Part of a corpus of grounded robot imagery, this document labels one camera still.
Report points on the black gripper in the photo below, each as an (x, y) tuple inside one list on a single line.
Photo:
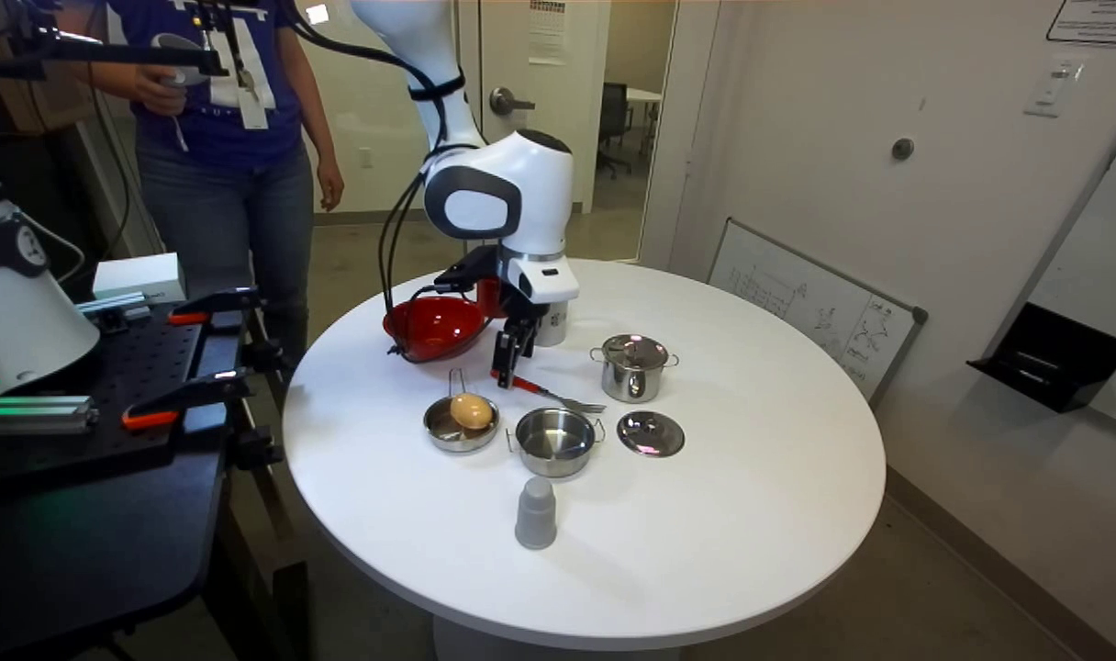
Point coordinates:
[(514, 335)]

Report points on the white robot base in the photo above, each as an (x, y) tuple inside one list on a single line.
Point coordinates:
[(37, 323)]

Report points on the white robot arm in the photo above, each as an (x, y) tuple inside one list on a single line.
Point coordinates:
[(511, 192)]

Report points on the white mug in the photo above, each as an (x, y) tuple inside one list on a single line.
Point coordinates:
[(554, 323)]

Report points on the red mug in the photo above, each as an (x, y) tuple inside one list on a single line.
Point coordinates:
[(490, 299)]

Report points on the yellow ball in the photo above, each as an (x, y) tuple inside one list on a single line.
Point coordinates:
[(470, 411)]

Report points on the red plastic bowl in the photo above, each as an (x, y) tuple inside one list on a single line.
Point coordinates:
[(435, 323)]

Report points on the steel bowl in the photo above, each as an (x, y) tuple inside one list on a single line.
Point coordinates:
[(555, 440)]

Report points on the small steel strainer pan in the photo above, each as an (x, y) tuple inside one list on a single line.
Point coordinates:
[(437, 424)]

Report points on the grey plastic cup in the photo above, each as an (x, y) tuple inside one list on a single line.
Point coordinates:
[(536, 516)]

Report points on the steel pot lid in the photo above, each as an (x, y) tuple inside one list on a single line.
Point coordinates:
[(653, 433)]

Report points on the white box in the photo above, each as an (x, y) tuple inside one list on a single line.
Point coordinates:
[(152, 271)]

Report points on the person in purple shirt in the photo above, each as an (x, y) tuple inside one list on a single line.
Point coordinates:
[(228, 166)]

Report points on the black side table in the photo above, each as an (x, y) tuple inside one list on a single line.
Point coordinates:
[(109, 531)]

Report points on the steel pot with handles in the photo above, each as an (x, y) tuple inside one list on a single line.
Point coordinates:
[(634, 363)]

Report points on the orange handled clamp rear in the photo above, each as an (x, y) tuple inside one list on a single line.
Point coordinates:
[(209, 304)]

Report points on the orange handled clamp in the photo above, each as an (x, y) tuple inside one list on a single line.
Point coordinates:
[(209, 304), (166, 408)]

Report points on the whiteboard leaning on wall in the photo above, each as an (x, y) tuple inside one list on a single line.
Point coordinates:
[(858, 323)]

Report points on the black wall tray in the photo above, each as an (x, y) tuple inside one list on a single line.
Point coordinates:
[(1053, 356)]

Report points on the wall sign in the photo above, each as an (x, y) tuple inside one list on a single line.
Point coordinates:
[(1085, 23)]

